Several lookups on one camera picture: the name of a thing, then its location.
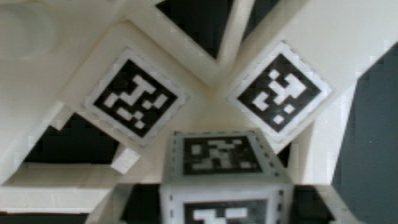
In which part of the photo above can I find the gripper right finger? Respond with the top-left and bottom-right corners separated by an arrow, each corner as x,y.
314,185 -> 366,224

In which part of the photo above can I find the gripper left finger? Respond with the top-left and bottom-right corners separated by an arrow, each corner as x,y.
85,184 -> 133,224

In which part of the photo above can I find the white tagged cube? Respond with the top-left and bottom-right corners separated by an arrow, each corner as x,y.
160,131 -> 293,224

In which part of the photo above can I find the white chair back part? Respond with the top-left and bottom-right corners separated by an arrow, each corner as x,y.
0,0 -> 398,185

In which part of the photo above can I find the white U-shaped fence frame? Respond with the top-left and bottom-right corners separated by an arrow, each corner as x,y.
0,166 -> 121,213

